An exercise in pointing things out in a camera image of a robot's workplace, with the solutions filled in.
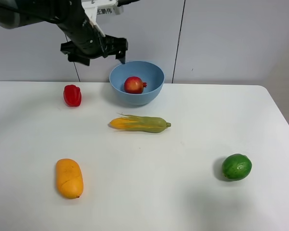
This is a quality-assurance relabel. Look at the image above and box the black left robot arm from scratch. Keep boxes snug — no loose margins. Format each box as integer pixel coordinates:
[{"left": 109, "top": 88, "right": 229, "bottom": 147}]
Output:
[{"left": 0, "top": 0, "right": 130, "bottom": 66}]

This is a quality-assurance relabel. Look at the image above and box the red bell pepper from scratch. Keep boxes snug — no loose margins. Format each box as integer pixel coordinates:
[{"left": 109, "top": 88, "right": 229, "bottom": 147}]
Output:
[{"left": 63, "top": 85, "right": 82, "bottom": 107}]

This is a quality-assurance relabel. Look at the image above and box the corn cob with husk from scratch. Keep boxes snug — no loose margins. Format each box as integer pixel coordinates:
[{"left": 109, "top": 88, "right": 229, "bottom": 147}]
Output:
[{"left": 109, "top": 114, "right": 171, "bottom": 133}]

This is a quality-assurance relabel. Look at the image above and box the orange mango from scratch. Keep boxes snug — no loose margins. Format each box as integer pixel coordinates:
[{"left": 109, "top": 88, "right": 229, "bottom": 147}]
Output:
[{"left": 55, "top": 158, "right": 84, "bottom": 199}]

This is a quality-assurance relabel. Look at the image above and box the red pomegranate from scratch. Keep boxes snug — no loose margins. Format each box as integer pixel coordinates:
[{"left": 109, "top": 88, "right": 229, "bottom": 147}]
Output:
[{"left": 124, "top": 77, "right": 147, "bottom": 94}]

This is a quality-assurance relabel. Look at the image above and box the green lime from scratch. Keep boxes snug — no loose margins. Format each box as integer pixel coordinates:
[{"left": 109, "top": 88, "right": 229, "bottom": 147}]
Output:
[{"left": 222, "top": 154, "right": 252, "bottom": 181}]

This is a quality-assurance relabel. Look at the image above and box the white camera mount with label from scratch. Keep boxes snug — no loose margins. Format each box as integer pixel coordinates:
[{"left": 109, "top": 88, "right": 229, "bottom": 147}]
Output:
[{"left": 81, "top": 0, "right": 124, "bottom": 25}]

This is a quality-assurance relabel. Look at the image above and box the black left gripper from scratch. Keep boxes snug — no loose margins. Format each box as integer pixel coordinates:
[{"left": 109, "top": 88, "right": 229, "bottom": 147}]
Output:
[{"left": 58, "top": 18, "right": 128, "bottom": 66}]

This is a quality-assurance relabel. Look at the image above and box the blue bowl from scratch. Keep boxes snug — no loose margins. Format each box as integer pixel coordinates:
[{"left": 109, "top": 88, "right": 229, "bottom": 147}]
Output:
[{"left": 109, "top": 61, "right": 165, "bottom": 106}]

